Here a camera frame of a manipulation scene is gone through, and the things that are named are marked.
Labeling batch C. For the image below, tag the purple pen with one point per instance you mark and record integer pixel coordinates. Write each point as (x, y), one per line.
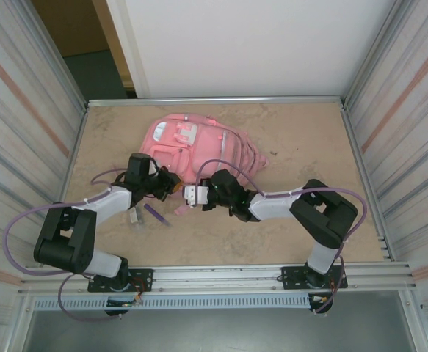
(156, 214)

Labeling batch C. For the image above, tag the pink backpack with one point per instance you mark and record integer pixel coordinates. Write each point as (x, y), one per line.
(199, 150)

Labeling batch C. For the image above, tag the clear glue stick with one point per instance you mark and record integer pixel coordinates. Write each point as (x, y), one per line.
(136, 218)

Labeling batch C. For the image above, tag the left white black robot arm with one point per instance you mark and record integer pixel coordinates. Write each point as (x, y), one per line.
(63, 238)

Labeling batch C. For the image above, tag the aluminium table side rail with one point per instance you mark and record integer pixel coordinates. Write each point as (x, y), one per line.
(71, 166)
(356, 146)

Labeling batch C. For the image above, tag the wide aluminium mounting rail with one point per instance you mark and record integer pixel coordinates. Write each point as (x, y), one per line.
(213, 275)

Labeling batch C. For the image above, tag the aluminium table edge rail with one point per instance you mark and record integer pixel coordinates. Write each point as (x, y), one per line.
(213, 100)

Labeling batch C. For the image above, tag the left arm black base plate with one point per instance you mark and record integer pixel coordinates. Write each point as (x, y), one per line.
(140, 279)

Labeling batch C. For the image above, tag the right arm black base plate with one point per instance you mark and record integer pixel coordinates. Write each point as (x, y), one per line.
(290, 278)

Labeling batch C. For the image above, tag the aluminium frame post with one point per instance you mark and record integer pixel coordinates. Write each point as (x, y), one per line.
(360, 73)
(70, 78)

